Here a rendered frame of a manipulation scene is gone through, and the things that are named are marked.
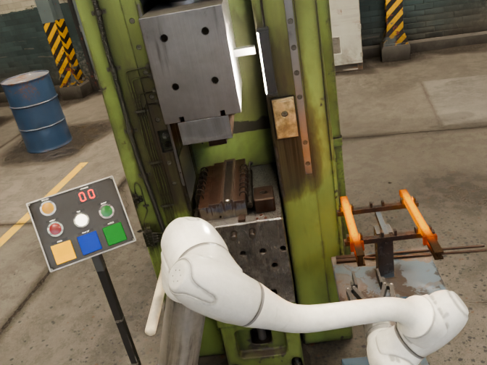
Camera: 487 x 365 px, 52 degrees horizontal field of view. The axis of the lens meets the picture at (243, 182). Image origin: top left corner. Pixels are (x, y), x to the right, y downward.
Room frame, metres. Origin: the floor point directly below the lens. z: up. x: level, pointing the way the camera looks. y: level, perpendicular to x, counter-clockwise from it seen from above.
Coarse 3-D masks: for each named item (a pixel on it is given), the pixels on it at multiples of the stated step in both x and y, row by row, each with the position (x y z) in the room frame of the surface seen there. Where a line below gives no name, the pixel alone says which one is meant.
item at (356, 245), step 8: (344, 200) 1.73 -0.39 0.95; (344, 208) 1.67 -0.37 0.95; (344, 216) 1.64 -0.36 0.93; (352, 216) 1.60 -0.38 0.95; (352, 224) 1.55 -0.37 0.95; (352, 232) 1.49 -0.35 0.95; (352, 240) 1.44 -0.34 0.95; (360, 240) 1.42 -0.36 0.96; (352, 248) 1.42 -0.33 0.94; (360, 248) 1.37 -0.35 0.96; (360, 256) 1.34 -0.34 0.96; (360, 264) 1.34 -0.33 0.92
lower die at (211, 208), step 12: (216, 168) 2.19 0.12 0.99; (216, 180) 2.05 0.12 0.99; (204, 192) 1.98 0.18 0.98; (216, 192) 1.94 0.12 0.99; (204, 204) 1.86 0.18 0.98; (216, 204) 1.83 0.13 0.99; (228, 204) 1.82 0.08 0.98; (240, 204) 1.82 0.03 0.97; (204, 216) 1.83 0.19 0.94; (216, 216) 1.83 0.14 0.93; (228, 216) 1.83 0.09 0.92
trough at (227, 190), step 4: (228, 164) 2.21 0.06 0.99; (232, 164) 2.20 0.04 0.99; (228, 168) 2.17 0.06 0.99; (232, 168) 2.16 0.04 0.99; (228, 172) 2.12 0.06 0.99; (228, 176) 2.08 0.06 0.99; (224, 180) 2.02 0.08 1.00; (228, 180) 2.04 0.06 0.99; (224, 184) 1.99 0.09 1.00; (228, 184) 2.00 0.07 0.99; (224, 188) 1.95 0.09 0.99; (228, 188) 1.96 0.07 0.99; (224, 192) 1.92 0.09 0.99; (228, 192) 1.92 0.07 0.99; (224, 196) 1.89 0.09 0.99; (228, 196) 1.88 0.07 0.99; (224, 200) 1.86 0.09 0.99
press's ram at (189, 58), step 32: (224, 0) 1.98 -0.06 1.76; (160, 32) 1.83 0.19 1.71; (192, 32) 1.82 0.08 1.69; (224, 32) 1.81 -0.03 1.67; (160, 64) 1.84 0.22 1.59; (192, 64) 1.83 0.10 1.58; (224, 64) 1.82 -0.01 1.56; (160, 96) 1.84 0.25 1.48; (192, 96) 1.83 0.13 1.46; (224, 96) 1.82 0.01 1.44
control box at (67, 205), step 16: (112, 176) 1.84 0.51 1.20; (64, 192) 1.77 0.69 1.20; (80, 192) 1.78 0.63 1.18; (96, 192) 1.79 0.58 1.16; (112, 192) 1.80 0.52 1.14; (32, 208) 1.72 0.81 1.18; (64, 208) 1.74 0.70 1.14; (80, 208) 1.74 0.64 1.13; (96, 208) 1.75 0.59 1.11; (112, 208) 1.76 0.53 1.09; (48, 224) 1.69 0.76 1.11; (64, 224) 1.70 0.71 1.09; (96, 224) 1.72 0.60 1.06; (112, 224) 1.73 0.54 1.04; (128, 224) 1.74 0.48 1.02; (48, 240) 1.66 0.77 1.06; (64, 240) 1.67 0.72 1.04; (128, 240) 1.70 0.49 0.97; (48, 256) 1.62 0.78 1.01; (80, 256) 1.64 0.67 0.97
